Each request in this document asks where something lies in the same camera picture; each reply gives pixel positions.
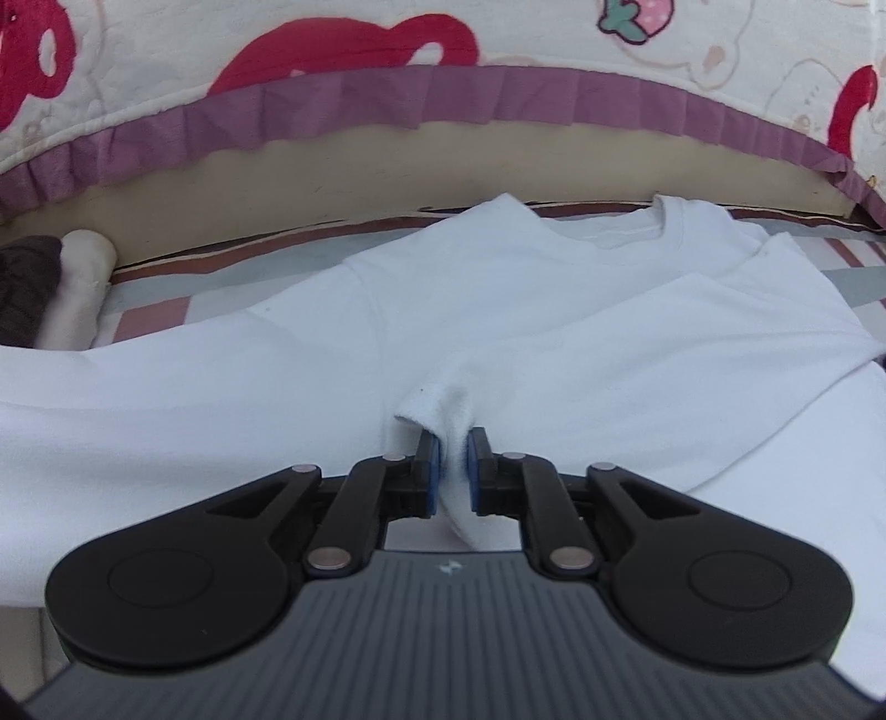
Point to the bear print quilted bedspread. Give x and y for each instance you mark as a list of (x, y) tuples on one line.
[(484, 34)]

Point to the cream folded garment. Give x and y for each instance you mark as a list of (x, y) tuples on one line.
[(76, 277)]

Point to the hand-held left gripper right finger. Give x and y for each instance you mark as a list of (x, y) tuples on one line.
[(476, 478)]

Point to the dark brown folded garment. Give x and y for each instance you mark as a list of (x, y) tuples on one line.
[(28, 291)]

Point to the white T-shirt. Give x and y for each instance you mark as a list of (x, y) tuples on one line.
[(554, 332)]

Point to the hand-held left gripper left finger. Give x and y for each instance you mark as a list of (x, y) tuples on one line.
[(429, 478)]

